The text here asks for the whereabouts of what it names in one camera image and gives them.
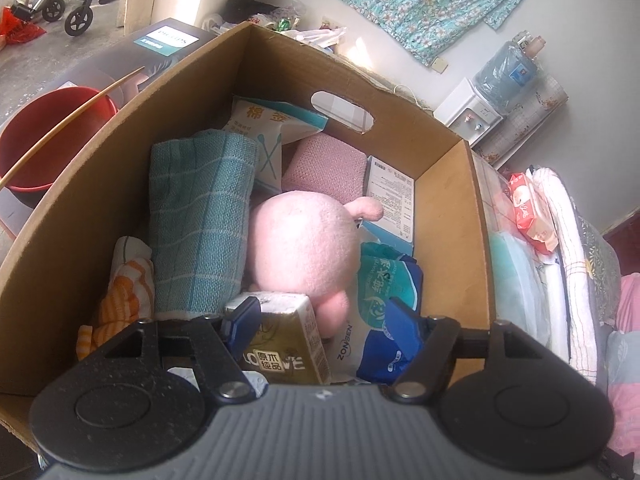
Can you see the white water dispenser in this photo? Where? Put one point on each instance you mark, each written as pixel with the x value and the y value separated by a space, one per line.
pixel 462 110

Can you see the teal floral curtain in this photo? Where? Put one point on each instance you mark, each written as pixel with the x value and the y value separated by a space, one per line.
pixel 415 0

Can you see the dark red wooden door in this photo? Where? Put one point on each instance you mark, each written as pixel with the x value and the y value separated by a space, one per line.
pixel 625 250

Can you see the white and blue carton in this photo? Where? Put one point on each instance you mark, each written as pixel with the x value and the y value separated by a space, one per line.
pixel 392 200

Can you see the white plastic bag teal contents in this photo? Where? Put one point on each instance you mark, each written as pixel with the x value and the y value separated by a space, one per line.
pixel 520 290

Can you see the grey carton with blue label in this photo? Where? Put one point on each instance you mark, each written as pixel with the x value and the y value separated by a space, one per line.
pixel 150 55

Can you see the white papers pile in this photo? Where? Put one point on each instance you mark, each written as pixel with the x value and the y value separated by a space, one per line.
pixel 315 37

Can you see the teal checked towel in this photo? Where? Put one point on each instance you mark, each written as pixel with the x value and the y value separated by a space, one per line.
pixel 200 220

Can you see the red plastic basin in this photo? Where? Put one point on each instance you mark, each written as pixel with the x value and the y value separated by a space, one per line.
pixel 45 130

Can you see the blue wet wipes packet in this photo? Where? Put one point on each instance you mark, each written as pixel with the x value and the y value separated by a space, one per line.
pixel 380 285

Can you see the white cotton swab bag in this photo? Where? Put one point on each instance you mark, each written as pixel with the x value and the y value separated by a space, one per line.
pixel 260 130

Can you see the pink plush toy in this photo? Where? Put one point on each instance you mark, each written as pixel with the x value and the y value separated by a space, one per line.
pixel 300 245

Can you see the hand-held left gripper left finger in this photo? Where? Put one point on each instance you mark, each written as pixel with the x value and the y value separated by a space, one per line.
pixel 245 321

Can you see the olive tissue pack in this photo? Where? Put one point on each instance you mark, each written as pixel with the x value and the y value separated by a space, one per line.
pixel 285 340

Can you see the thin wooden stick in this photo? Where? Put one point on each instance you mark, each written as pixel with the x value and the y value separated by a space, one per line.
pixel 65 125

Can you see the orange striped cloth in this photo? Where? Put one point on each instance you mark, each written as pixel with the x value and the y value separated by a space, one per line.
pixel 125 290

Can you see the pink bubble wrap pack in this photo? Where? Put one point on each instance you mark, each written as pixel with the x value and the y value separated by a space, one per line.
pixel 325 165

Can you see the wall socket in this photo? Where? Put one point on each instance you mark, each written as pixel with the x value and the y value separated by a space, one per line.
pixel 439 64

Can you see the pink and grey cloud quilt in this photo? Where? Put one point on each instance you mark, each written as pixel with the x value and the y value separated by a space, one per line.
pixel 627 360

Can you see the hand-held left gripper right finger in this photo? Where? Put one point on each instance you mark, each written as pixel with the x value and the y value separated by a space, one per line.
pixel 402 322

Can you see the blue water bottle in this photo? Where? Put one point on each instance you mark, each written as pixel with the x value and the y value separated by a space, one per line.
pixel 505 75

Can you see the green floral pillow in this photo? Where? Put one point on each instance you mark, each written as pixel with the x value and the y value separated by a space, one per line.
pixel 602 265

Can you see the red wet wipes packet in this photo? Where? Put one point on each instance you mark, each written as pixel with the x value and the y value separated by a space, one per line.
pixel 532 215

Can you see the white rolled quilt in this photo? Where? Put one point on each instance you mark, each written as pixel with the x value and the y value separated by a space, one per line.
pixel 575 260

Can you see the brown cardboard box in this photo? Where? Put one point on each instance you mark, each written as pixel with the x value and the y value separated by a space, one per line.
pixel 440 240

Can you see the red plastic bag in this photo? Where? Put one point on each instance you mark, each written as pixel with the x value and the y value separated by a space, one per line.
pixel 17 27

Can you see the floral patterned board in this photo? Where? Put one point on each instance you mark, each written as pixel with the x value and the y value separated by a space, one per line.
pixel 530 120

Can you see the green bottle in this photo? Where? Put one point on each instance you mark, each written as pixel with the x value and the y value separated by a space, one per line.
pixel 286 23

